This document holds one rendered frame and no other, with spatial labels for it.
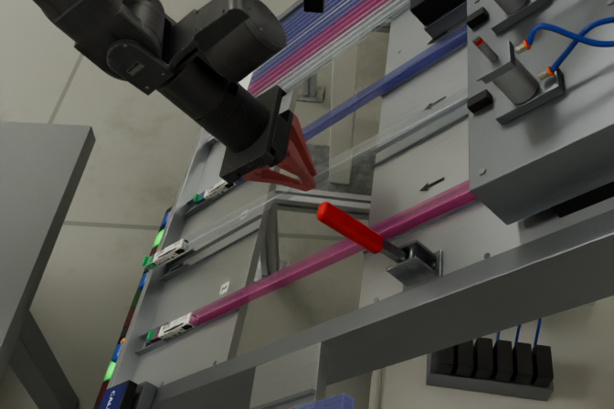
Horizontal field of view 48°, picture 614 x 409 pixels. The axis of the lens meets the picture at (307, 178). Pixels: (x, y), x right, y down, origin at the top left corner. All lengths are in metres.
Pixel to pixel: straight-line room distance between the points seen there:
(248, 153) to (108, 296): 1.20
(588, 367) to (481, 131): 0.59
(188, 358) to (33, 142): 0.69
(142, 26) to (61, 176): 0.71
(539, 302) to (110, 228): 1.57
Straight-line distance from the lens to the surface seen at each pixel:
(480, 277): 0.52
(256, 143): 0.69
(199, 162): 1.08
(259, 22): 0.63
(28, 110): 2.41
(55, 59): 2.59
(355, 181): 2.01
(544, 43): 0.56
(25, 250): 1.21
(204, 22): 0.64
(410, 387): 0.99
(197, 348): 0.79
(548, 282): 0.52
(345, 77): 1.73
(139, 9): 0.64
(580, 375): 1.05
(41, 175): 1.31
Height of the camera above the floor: 1.50
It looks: 48 degrees down
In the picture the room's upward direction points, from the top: straight up
